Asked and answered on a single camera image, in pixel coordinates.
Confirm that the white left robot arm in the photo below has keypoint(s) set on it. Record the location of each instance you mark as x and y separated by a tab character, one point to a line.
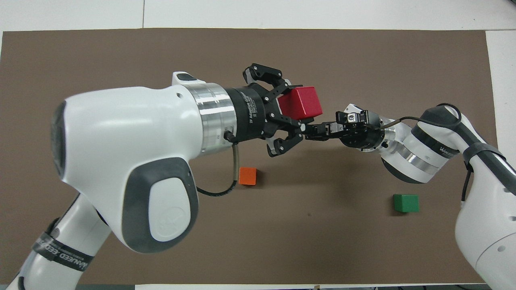
121	133

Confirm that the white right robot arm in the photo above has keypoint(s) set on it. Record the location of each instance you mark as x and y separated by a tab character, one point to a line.
492	225

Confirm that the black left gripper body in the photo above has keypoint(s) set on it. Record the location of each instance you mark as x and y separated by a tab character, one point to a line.
250	114

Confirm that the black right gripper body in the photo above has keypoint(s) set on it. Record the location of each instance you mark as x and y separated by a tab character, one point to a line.
360	131

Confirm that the green cube block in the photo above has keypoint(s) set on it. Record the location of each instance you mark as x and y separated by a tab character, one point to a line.
406	203

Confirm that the brown table mat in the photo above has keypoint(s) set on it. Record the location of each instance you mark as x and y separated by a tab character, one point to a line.
121	52

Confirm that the red cube block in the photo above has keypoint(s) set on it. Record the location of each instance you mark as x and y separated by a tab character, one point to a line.
300	102

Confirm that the orange cube block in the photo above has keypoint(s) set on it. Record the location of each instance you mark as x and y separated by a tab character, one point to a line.
248	176

